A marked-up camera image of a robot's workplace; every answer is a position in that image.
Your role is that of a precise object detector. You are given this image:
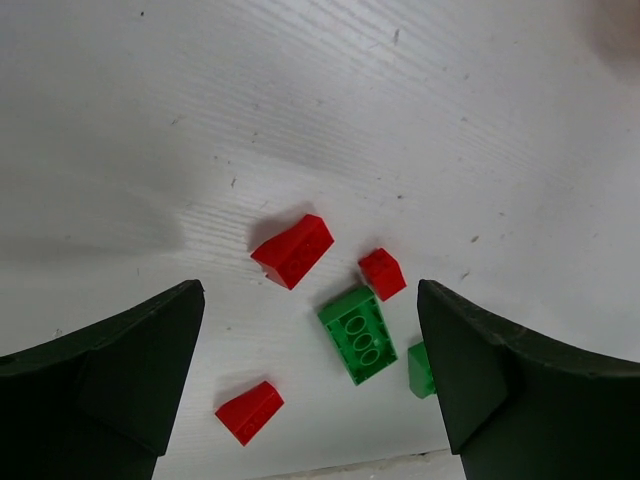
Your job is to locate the green square lego brick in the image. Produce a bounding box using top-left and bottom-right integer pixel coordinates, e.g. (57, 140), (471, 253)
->
(408, 341), (436, 399)

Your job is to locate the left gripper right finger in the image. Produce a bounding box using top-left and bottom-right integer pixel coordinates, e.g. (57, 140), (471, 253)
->
(417, 280), (639, 479)

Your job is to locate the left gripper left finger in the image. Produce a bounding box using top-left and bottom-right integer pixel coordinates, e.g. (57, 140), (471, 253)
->
(1, 280), (205, 479)

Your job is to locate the small red lego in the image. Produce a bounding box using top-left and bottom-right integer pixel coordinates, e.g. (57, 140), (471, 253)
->
(251, 214), (334, 290)

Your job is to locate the tiny red lego brick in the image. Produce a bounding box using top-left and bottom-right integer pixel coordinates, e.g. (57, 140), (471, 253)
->
(358, 248), (407, 301)

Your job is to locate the green long lego brick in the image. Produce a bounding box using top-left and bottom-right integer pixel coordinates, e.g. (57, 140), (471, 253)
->
(317, 286), (397, 385)

